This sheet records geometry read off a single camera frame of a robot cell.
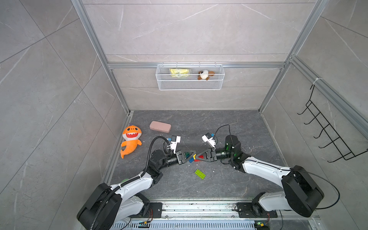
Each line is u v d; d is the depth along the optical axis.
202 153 0.68
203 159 0.66
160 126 1.08
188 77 0.88
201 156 0.69
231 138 0.65
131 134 0.95
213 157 0.66
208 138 0.71
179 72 0.84
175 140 0.70
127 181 0.50
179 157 0.65
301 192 0.42
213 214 0.73
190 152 0.69
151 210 0.73
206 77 0.86
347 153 0.58
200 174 0.86
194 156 0.70
